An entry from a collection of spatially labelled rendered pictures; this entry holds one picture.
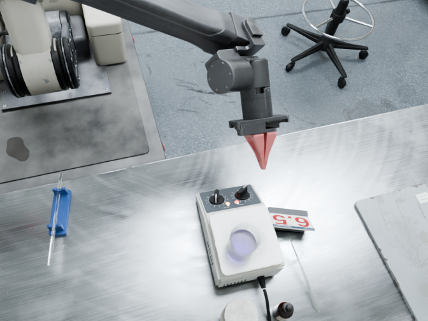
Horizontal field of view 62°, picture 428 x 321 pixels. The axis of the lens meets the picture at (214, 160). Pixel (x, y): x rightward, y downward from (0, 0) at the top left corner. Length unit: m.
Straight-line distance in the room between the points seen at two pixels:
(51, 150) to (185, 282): 0.81
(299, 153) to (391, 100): 1.44
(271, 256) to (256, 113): 0.26
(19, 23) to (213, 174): 0.74
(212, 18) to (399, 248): 0.61
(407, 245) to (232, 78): 0.54
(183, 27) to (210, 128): 1.25
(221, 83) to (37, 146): 0.93
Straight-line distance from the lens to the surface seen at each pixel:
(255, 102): 0.66
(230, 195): 0.76
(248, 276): 0.70
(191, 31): 0.62
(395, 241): 0.89
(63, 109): 1.48
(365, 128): 1.03
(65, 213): 0.81
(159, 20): 0.60
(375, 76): 2.39
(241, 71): 0.61
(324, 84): 2.20
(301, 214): 0.83
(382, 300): 0.85
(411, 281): 0.88
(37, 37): 1.26
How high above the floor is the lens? 1.48
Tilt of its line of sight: 59 degrees down
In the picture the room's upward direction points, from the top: 10 degrees clockwise
